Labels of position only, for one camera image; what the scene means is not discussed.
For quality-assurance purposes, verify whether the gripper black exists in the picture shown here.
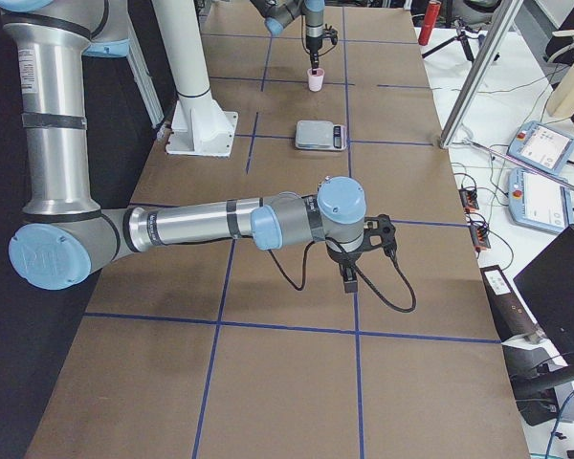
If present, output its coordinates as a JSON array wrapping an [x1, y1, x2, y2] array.
[[304, 23, 323, 73], [325, 238, 363, 293]]

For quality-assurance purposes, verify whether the pink plastic cup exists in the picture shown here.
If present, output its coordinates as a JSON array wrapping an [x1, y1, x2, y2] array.
[[307, 68, 324, 92]]

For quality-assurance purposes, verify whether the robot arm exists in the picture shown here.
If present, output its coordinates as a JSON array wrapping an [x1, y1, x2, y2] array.
[[250, 0, 325, 75], [0, 1, 366, 290]]

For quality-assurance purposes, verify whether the digital kitchen scale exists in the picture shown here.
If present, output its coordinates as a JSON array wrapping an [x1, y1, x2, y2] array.
[[295, 120, 346, 151]]

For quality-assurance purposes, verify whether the red cylinder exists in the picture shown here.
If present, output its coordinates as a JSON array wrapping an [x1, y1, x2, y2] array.
[[418, 0, 442, 46]]

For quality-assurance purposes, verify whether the white pillar with base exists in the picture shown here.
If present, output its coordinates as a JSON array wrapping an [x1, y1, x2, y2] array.
[[152, 0, 238, 157]]

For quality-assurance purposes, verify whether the black tripod leg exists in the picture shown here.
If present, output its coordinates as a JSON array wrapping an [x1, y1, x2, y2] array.
[[422, 18, 481, 63]]

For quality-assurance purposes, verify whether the black box with label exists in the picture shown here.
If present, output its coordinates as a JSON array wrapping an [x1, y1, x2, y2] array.
[[480, 265, 544, 344]]

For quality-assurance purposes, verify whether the near teach pendant tablet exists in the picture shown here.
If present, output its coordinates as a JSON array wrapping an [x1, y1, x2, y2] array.
[[508, 168, 574, 234]]

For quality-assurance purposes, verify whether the teach pendant tablet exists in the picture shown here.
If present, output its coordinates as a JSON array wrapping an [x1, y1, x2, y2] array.
[[507, 121, 574, 175], [508, 168, 574, 234]]

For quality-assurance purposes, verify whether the black monitor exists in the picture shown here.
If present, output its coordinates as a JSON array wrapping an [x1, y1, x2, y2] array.
[[514, 224, 574, 353]]

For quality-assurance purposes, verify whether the far teach pendant tablet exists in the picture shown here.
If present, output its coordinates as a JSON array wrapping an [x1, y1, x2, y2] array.
[[507, 121, 574, 175]]

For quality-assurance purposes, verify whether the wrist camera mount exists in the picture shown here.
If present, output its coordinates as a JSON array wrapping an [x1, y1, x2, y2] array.
[[360, 214, 397, 262], [322, 24, 339, 46]]

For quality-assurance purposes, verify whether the aluminium frame post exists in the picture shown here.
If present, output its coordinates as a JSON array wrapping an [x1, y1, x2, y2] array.
[[438, 0, 523, 149]]

